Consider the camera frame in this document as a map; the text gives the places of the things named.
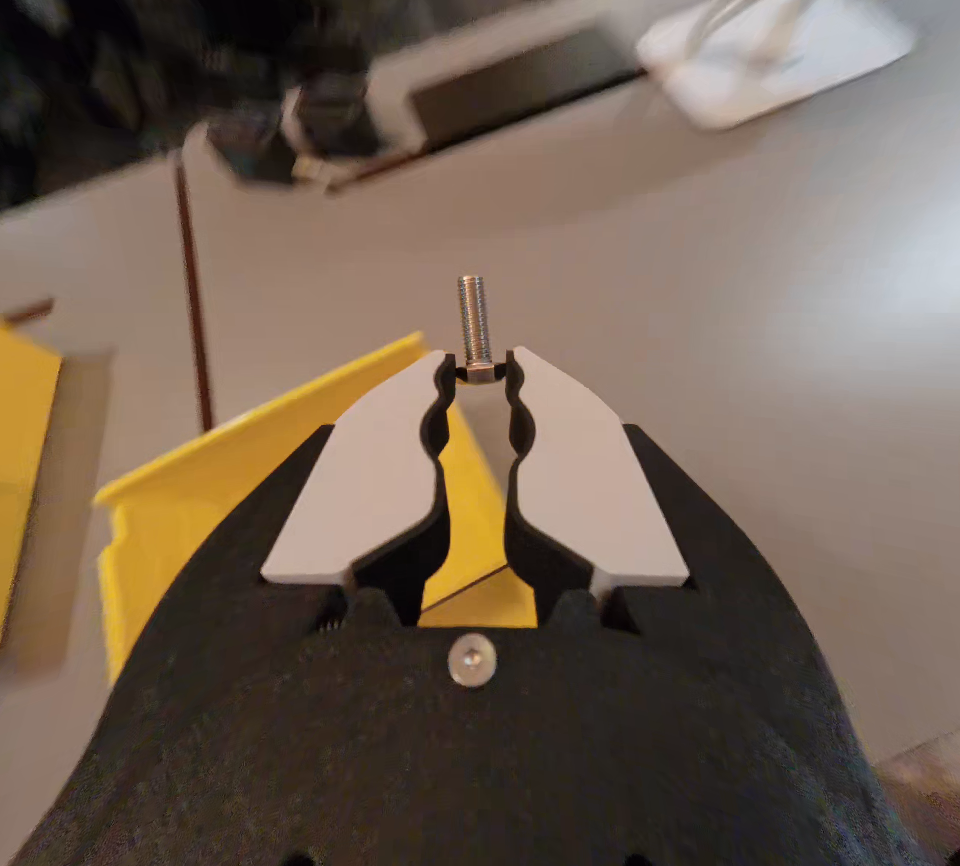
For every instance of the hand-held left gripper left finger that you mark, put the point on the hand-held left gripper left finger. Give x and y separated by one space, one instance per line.
360 483

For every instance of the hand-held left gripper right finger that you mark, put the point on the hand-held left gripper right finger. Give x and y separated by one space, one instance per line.
592 491

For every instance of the yellow plastic parts bin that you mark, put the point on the yellow plastic parts bin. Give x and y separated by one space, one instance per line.
22 446
247 468

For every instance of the silver hex bolt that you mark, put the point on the silver hex bolt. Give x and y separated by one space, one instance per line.
475 326

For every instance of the white desk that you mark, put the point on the white desk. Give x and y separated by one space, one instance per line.
712 356

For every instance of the black desk clamp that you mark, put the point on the black desk clamp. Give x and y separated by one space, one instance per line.
300 123

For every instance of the white monitor stand base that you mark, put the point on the white monitor stand base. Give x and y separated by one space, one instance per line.
780 48

